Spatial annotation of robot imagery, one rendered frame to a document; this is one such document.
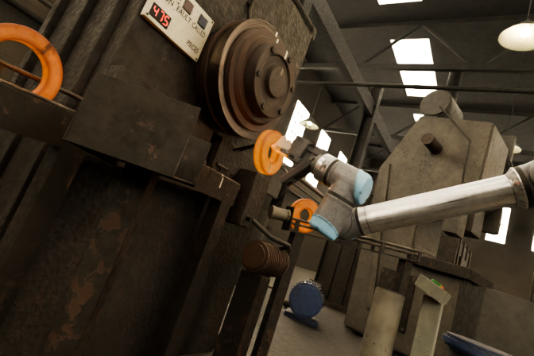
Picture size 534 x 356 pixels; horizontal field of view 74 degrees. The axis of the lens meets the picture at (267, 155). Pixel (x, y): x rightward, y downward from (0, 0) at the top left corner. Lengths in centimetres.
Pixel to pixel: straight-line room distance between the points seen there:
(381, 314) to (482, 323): 140
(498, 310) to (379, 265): 125
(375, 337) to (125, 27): 145
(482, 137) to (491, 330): 176
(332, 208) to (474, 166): 287
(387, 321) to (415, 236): 221
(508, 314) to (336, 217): 209
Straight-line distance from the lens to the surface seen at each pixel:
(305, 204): 163
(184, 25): 134
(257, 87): 129
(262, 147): 115
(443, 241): 773
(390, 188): 398
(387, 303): 161
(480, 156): 382
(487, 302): 293
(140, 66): 124
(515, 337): 299
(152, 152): 65
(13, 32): 94
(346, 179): 103
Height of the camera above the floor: 53
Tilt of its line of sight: 13 degrees up
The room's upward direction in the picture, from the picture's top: 20 degrees clockwise
